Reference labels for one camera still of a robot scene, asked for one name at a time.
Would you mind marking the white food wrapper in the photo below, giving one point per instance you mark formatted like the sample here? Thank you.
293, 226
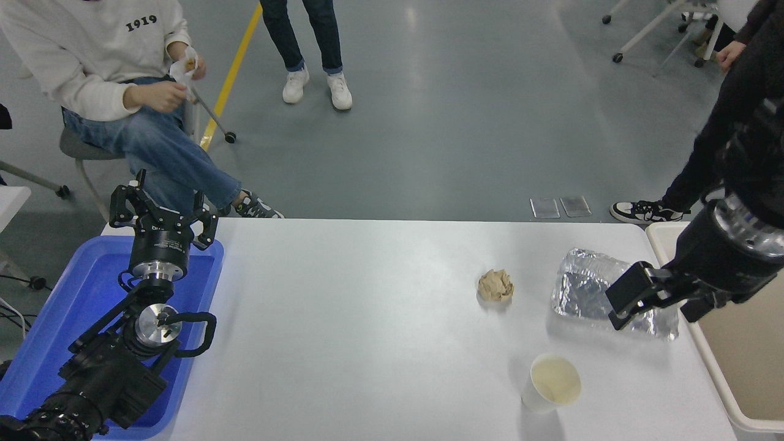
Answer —
180, 70

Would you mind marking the standing person with white shoes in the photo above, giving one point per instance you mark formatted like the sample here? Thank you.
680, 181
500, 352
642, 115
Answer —
294, 37

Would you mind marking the grey chair with casters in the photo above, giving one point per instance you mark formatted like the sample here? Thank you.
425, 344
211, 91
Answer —
78, 146

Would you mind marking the grey chair leg with caster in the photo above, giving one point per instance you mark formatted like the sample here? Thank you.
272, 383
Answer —
37, 179

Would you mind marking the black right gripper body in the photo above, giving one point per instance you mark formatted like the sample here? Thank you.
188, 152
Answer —
723, 263

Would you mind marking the blue plastic tray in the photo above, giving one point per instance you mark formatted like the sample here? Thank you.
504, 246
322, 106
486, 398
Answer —
73, 294

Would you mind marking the clear floor plate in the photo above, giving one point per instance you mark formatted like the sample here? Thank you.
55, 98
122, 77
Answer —
545, 207
576, 206

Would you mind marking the standing person in black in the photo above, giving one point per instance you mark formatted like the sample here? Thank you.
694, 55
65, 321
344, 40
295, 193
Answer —
741, 92

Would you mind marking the seated person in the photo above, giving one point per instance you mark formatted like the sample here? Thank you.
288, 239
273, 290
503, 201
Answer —
147, 141

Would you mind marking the small white side table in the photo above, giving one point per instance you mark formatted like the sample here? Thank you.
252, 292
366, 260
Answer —
12, 202

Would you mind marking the seated person's left hand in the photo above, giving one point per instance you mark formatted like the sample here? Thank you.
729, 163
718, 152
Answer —
197, 65

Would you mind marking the crumpled tan paper ball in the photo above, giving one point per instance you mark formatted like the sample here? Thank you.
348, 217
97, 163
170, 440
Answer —
496, 285

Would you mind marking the white chair base with casters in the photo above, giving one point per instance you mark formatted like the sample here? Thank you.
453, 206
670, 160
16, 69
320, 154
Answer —
649, 27

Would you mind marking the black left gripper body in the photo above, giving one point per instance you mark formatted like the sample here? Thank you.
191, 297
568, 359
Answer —
160, 242

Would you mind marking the seated person's right hand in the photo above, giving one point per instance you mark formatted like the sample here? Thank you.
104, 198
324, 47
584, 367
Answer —
162, 96

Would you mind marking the white paper cup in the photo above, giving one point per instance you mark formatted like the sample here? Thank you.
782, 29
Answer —
554, 383

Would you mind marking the standing person's hand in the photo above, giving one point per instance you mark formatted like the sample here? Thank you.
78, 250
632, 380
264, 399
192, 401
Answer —
731, 55

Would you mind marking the large pale bin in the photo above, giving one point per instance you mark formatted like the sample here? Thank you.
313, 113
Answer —
747, 367

